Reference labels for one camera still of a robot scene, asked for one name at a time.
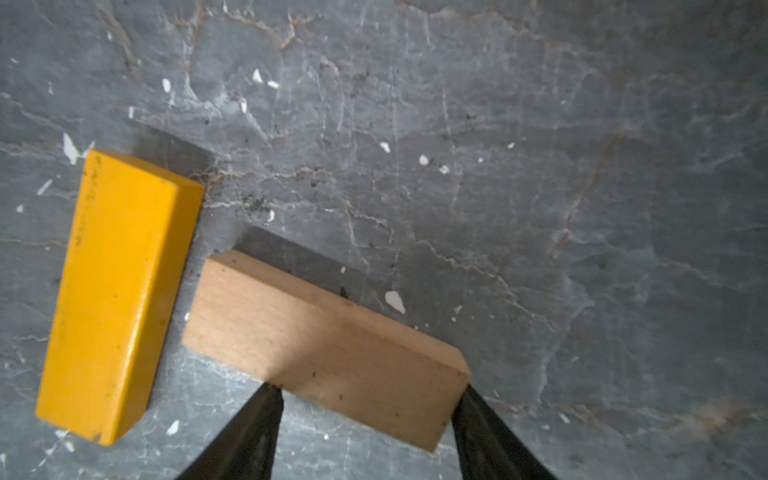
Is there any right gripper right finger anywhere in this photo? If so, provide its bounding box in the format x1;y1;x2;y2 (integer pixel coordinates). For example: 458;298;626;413
452;385;556;480

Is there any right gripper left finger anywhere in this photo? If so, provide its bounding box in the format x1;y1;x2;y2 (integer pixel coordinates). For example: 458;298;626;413
178;382;284;480

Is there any tan block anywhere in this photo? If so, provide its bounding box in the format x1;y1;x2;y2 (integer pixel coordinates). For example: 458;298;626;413
182;250;471;452

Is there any orange-yellow block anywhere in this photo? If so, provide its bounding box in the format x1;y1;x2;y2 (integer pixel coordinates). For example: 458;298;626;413
36;150;204;446

